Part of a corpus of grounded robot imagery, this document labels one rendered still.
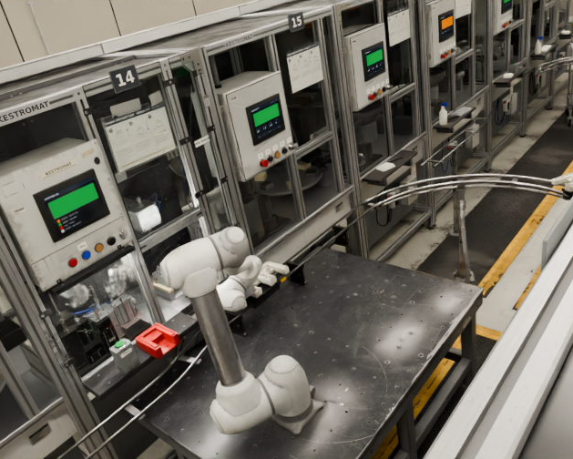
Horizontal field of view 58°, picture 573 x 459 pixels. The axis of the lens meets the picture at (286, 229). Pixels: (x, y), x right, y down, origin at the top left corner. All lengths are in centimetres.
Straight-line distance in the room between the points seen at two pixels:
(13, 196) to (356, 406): 152
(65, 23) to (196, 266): 468
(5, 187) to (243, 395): 112
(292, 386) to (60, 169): 119
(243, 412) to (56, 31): 486
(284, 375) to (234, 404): 21
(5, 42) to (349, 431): 490
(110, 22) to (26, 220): 457
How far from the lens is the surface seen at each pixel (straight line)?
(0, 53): 588
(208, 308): 185
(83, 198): 213
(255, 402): 202
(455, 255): 432
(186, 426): 234
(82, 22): 627
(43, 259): 214
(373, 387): 229
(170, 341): 239
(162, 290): 269
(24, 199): 206
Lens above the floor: 231
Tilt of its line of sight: 27 degrees down
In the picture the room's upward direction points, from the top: 11 degrees counter-clockwise
